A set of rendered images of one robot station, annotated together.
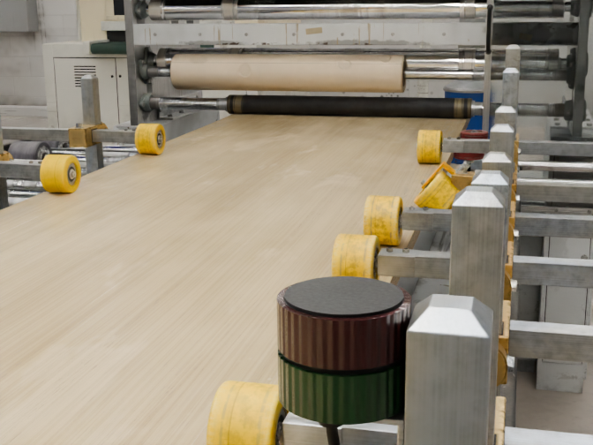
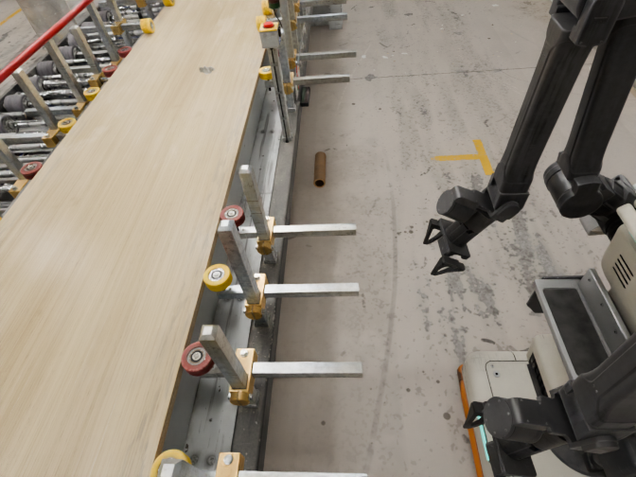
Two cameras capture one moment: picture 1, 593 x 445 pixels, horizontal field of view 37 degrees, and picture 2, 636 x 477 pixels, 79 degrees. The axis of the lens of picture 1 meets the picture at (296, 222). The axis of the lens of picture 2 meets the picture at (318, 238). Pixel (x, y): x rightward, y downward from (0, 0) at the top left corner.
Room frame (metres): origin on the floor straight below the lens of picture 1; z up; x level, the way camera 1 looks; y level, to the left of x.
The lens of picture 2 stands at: (-1.75, 0.16, 1.81)
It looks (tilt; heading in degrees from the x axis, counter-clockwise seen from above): 49 degrees down; 353
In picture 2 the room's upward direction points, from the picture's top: 7 degrees counter-clockwise
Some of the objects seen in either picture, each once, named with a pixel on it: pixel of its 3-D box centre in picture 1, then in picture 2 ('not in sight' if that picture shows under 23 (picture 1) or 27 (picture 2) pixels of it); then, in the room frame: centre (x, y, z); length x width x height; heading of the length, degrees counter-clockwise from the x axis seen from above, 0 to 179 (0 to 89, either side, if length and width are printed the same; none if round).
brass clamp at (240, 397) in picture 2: not in sight; (243, 376); (-1.31, 0.35, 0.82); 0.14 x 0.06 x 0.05; 166
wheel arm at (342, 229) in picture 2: not in sight; (293, 231); (-0.83, 0.14, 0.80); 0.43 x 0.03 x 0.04; 76
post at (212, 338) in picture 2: not in sight; (236, 376); (-1.33, 0.36, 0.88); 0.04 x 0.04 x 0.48; 76
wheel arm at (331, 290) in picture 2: not in sight; (288, 291); (-1.07, 0.20, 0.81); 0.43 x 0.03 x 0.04; 76
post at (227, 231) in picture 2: not in sight; (247, 281); (-1.09, 0.30, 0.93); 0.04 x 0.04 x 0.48; 76
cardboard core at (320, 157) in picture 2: not in sight; (320, 168); (0.40, -0.17, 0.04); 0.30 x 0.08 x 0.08; 166
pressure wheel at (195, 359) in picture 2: not in sight; (203, 363); (-1.26, 0.45, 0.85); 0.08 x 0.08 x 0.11
